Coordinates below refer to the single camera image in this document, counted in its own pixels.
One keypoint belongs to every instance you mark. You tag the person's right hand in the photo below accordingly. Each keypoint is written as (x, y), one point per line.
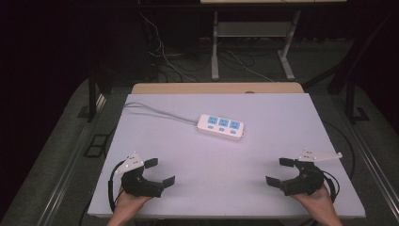
(318, 202)

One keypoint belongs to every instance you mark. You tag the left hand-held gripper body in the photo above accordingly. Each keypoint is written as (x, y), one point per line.
(138, 185)

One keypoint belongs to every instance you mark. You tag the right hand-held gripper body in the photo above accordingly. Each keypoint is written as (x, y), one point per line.
(309, 180)

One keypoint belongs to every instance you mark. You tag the black floor bracket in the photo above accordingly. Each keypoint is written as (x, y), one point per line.
(95, 146)

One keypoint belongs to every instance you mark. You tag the black metal stand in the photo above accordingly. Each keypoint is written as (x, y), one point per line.
(350, 100)
(92, 94)

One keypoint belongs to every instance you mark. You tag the aluminium floor rail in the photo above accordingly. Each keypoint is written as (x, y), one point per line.
(67, 171)
(375, 163)

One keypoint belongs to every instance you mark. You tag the white power strip blue sockets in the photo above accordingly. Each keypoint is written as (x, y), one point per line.
(221, 131)

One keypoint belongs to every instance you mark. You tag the wooden table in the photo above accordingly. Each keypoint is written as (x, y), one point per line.
(216, 88)

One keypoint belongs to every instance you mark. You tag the white metal frame desk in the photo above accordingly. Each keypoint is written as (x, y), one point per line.
(251, 29)

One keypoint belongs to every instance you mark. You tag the person's left hand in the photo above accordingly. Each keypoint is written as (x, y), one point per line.
(128, 204)

